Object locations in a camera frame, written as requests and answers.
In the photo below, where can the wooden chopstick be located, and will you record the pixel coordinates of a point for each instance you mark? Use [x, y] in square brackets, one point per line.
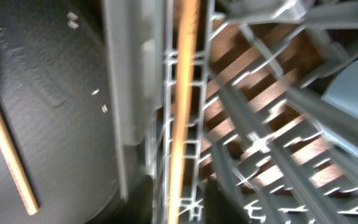
[188, 29]
[16, 169]

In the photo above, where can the grey dishwasher rack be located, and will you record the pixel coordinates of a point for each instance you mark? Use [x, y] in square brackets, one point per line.
[248, 149]

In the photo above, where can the round black serving tray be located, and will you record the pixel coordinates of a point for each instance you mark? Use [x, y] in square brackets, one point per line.
[54, 98]

